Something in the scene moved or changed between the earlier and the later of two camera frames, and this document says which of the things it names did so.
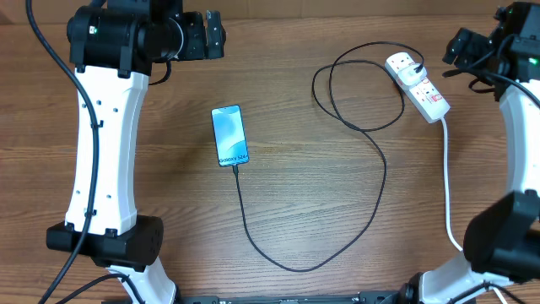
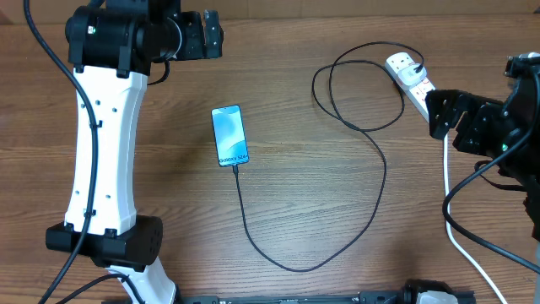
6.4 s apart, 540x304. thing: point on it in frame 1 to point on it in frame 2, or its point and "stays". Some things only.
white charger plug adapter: [408, 76] stays
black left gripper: [198, 48] stays
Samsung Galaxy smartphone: [229, 135] stays
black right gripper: [461, 50] to [473, 117]
